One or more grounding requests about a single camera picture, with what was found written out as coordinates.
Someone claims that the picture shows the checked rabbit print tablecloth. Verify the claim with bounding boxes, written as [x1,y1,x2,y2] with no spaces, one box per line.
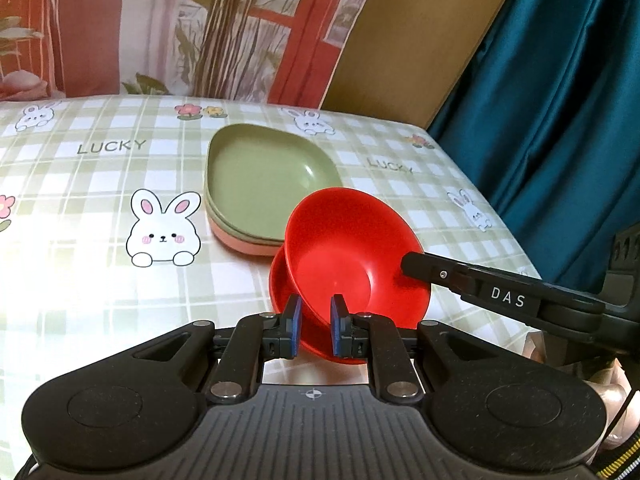
[0,94,545,480]

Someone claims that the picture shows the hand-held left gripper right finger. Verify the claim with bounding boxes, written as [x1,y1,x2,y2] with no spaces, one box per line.
[330,294,502,406]

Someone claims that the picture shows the pink plate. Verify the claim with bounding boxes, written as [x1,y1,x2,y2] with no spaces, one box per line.
[209,217,286,261]

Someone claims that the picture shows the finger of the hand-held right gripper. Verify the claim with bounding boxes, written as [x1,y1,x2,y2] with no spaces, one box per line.
[399,251,607,335]

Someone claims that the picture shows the printed backdrop cloth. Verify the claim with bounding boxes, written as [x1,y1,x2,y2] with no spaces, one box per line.
[0,0,387,107]

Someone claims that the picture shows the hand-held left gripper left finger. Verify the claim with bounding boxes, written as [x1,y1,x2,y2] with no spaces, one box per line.
[131,294,304,406]

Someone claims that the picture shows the light green plate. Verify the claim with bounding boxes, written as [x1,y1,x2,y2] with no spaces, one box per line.
[204,123,345,244]
[203,187,284,250]

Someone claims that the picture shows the teal curtain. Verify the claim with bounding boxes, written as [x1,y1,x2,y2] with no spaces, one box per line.
[427,0,640,297]

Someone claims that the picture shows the red bowl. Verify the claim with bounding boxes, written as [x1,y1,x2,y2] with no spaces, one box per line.
[283,187,432,335]
[268,247,431,364]

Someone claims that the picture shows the wooden board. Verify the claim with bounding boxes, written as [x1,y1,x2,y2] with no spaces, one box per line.
[320,0,531,132]

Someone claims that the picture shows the person's right hand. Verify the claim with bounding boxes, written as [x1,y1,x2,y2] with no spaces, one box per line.
[594,364,633,454]

